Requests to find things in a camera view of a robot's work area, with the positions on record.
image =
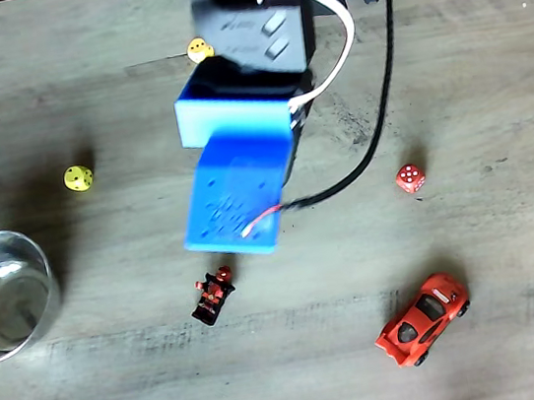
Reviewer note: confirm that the red black lego figure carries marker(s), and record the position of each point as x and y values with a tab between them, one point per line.
213	297

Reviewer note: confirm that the yellow die black pips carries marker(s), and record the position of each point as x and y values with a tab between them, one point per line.
198	49
77	179

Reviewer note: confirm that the red die white pips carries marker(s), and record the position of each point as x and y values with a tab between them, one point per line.
410	179

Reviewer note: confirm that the red toy car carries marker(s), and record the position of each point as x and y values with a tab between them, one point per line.
423	319

